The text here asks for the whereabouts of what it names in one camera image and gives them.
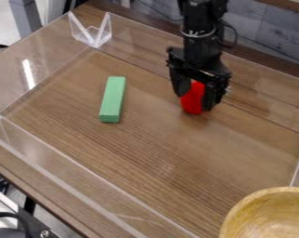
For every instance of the clear acrylic tray enclosure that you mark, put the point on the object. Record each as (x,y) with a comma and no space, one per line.
(161,174)

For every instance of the green rectangular block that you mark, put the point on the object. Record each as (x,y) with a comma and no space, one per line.
(110,106)

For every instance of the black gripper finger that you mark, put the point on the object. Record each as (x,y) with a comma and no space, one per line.
(213,93)
(179,80)

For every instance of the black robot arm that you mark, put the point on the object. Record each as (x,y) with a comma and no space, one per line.
(202,28)

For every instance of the black metal bracket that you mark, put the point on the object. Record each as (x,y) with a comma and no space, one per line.
(38,230)

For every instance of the red plush fruit green leaf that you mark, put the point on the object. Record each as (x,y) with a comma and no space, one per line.
(191,98)

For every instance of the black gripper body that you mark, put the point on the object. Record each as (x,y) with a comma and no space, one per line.
(205,70)

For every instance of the wooden bowl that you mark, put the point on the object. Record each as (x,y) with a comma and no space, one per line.
(266,214)

